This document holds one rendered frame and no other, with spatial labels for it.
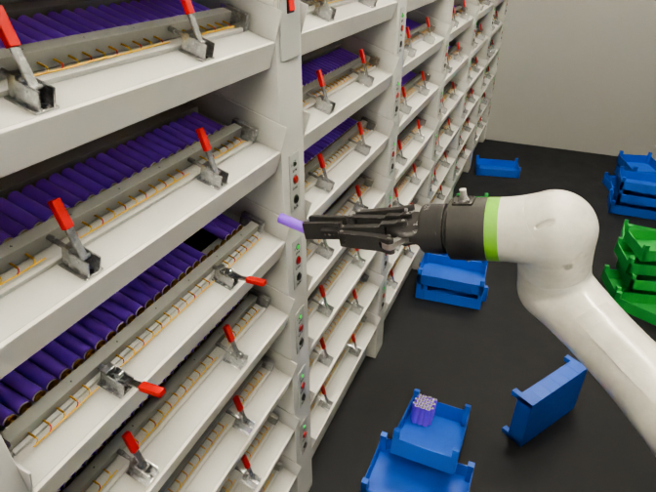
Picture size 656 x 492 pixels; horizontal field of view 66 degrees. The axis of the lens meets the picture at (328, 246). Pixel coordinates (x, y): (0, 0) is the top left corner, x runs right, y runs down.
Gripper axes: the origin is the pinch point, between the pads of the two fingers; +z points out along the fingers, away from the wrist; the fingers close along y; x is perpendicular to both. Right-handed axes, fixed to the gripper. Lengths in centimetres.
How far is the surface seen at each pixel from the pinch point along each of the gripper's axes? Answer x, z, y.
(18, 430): 4, 20, 46
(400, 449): 93, 9, -34
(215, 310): 8.6, 15.9, 14.3
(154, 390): 6.6, 10.6, 34.3
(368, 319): 80, 34, -80
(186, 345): 9.8, 16.4, 21.9
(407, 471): 105, 9, -36
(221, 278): 6.1, 18.0, 8.3
